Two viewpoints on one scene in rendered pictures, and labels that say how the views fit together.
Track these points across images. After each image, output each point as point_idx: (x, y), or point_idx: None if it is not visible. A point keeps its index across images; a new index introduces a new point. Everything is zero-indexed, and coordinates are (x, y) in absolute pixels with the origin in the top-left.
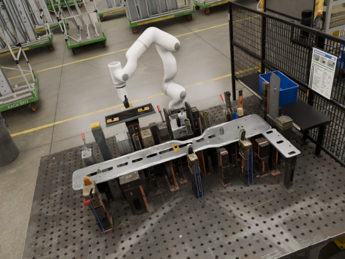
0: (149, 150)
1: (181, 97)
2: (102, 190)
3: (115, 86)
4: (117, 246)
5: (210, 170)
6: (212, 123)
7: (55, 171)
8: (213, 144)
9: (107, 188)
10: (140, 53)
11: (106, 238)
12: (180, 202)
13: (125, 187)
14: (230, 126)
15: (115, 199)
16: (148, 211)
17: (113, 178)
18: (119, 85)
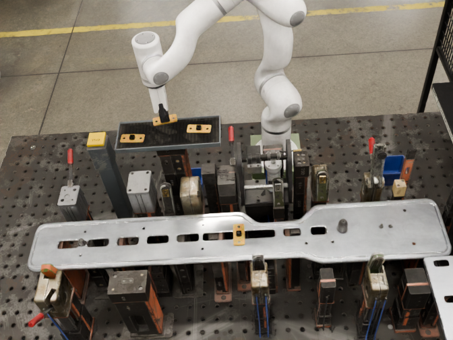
0: (186, 223)
1: (288, 115)
2: None
3: (143, 82)
4: None
5: (304, 279)
6: (349, 161)
7: (28, 179)
8: (314, 253)
9: (96, 269)
10: (207, 25)
11: None
12: (224, 333)
13: (116, 299)
14: (366, 216)
15: None
16: (160, 333)
17: (102, 268)
18: (151, 84)
